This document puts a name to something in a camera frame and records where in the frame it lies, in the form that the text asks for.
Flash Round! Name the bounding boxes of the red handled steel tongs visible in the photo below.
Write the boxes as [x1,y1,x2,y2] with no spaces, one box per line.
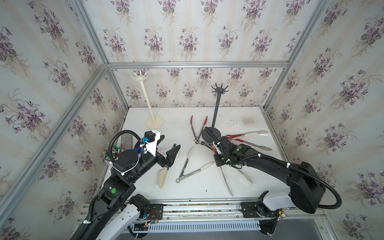
[211,144,253,197]

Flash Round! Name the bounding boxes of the dark grey utensil rack stand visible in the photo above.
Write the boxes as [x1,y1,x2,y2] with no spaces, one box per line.
[202,84,229,143]

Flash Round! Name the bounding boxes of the black steel tongs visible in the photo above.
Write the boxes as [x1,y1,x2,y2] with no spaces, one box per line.
[195,140,212,149]

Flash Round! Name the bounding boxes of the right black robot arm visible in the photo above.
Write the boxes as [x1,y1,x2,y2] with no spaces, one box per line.
[213,137,342,217]

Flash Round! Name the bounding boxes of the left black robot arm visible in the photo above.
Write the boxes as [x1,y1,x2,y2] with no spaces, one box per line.
[71,130,181,240]

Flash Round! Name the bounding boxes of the cream utensil rack stand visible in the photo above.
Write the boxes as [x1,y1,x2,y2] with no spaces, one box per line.
[132,70,164,130]

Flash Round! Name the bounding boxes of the cream tipped steel tongs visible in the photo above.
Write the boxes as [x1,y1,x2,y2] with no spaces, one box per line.
[176,147,214,184]

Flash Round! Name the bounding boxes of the white tipped tongs at right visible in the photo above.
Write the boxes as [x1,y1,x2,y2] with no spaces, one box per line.
[239,130,269,138]

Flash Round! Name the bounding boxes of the red tipped steel tongs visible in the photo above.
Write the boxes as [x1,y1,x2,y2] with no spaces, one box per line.
[189,115,209,143]

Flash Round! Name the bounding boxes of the grey whiteboard eraser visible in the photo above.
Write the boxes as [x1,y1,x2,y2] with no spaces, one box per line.
[121,134,133,151]

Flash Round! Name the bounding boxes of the pink cup of pens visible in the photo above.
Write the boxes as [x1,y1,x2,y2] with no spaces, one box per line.
[101,143,124,163]

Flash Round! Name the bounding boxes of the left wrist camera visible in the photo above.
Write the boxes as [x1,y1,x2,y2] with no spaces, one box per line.
[142,130,161,157]

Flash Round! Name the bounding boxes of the red handled tongs at right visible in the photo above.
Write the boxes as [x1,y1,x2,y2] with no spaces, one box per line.
[225,133,273,152]

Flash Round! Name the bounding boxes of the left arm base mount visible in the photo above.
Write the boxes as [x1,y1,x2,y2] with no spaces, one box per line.
[127,204,164,234]

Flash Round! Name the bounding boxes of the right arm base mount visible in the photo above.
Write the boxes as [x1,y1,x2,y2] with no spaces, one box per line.
[239,191,283,237]

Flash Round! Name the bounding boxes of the aluminium front rail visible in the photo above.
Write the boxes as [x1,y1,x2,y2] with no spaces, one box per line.
[75,198,327,225]

